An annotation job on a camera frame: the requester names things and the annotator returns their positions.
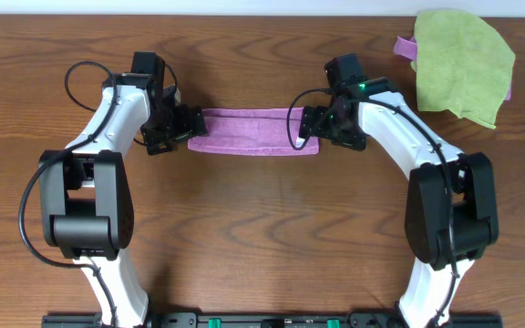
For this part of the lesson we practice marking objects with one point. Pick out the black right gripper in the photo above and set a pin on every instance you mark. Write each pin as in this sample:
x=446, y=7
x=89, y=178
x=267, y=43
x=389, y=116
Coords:
x=355, y=141

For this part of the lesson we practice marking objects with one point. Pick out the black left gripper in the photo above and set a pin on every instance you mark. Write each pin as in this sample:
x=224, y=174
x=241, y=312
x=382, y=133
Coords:
x=188, y=128

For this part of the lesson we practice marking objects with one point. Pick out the purple microfiber cloth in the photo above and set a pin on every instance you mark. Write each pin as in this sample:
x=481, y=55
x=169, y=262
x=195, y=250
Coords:
x=252, y=132

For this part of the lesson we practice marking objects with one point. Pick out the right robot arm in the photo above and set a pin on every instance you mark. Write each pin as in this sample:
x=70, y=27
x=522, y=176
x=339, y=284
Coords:
x=451, y=212

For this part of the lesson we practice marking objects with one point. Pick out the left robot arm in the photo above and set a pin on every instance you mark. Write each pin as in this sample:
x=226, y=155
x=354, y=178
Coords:
x=87, y=210

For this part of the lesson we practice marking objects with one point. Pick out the green microfiber cloth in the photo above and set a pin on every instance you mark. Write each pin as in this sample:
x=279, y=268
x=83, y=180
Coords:
x=463, y=65

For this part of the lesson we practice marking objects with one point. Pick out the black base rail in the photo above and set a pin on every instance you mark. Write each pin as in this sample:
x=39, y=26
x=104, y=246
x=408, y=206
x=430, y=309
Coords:
x=193, y=320

